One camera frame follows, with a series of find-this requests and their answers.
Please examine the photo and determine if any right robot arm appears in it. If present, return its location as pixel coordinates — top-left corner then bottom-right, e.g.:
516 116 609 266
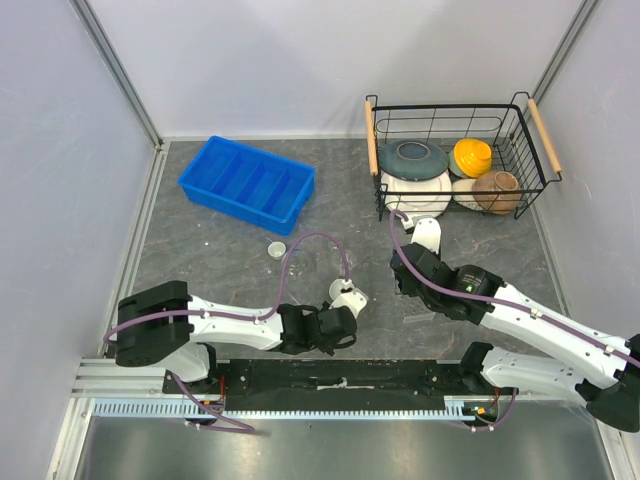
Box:
390 243 639 433

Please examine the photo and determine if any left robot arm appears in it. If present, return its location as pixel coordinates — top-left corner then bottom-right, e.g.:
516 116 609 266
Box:
106 279 368 393

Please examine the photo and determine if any clear acrylic tube rack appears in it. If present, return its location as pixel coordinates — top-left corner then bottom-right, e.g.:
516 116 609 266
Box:
397 295 435 324

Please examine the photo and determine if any white ceramic plate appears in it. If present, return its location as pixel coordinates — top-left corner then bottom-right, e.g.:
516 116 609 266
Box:
380 171 452 217

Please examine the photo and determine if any round glass flask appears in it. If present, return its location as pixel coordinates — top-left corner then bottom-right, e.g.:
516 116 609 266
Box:
287 250 316 280

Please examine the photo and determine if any small glass beaker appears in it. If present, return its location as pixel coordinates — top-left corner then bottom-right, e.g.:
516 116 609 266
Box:
338 250 358 277

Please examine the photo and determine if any speckled white bowl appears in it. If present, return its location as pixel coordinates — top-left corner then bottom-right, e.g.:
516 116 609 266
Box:
452 178 486 212

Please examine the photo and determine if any small white crucible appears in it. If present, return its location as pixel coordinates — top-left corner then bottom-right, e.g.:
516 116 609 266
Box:
267 241 287 260

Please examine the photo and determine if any brown clay cup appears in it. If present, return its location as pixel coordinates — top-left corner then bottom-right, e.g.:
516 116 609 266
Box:
472 171 522 215

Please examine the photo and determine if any dark teal ceramic bowl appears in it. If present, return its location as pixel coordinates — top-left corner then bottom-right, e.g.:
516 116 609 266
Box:
378 139 449 181

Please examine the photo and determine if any yellow ribbed bowl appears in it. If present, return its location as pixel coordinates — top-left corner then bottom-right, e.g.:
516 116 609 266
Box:
449 138 493 178

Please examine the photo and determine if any blue plastic divided bin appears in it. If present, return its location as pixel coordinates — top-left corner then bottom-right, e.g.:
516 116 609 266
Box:
177 136 316 236

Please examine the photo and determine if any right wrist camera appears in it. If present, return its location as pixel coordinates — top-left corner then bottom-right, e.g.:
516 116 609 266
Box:
402 216 442 255

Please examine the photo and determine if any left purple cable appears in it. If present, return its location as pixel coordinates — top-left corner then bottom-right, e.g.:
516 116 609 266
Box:
102 231 351 346

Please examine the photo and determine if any black wire basket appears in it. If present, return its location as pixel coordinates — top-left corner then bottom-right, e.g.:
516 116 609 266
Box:
364 92 563 218

